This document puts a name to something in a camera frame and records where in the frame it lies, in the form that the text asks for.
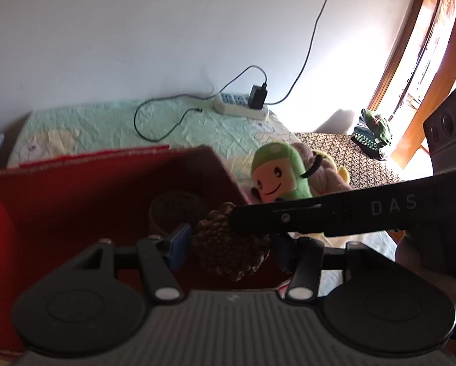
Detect wooden door frame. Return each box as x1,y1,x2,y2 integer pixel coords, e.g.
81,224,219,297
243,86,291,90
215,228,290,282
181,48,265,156
367,0,456,170

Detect brown plush toy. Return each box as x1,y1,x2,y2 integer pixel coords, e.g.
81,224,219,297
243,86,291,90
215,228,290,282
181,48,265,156
289,143,353,199

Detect red cardboard box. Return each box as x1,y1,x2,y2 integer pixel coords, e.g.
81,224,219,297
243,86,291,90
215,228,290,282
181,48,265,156
0,144,290,356

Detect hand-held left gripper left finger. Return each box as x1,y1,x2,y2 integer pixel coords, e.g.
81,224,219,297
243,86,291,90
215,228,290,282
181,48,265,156
75,223,193,303

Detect brown patterned blanket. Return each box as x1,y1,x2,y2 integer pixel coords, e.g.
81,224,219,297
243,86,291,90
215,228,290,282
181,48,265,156
294,131,404,192

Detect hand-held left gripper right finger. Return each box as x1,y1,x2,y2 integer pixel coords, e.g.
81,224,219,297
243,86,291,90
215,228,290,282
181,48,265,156
271,232,382,303

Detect black power strip cable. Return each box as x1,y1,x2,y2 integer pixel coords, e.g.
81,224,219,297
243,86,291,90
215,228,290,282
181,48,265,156
267,0,343,106

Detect green plush toy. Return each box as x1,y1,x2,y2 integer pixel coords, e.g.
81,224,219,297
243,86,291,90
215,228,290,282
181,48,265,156
251,142,314,203

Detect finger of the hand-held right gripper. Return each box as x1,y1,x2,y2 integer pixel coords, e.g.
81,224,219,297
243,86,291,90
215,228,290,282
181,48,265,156
229,192,341,238

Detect black charger adapter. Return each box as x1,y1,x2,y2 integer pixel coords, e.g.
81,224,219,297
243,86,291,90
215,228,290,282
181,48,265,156
249,83,269,110

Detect person's right hand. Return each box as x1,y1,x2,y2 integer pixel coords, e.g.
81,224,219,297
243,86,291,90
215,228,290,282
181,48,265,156
395,231,456,315

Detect white power strip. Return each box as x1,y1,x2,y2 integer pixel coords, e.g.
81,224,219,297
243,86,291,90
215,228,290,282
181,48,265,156
213,92,270,120

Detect brown pine cone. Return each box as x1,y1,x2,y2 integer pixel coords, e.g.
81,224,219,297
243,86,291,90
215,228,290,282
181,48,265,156
193,202,271,283

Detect pale green quilt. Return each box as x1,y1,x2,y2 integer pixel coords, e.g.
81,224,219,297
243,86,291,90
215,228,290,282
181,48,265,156
7,97,302,207

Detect pile of folded clothes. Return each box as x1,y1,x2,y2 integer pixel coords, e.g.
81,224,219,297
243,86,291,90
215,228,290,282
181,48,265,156
350,108,393,160

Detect black charger cable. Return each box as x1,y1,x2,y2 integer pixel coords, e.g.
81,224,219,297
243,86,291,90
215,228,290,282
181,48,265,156
134,66,269,142

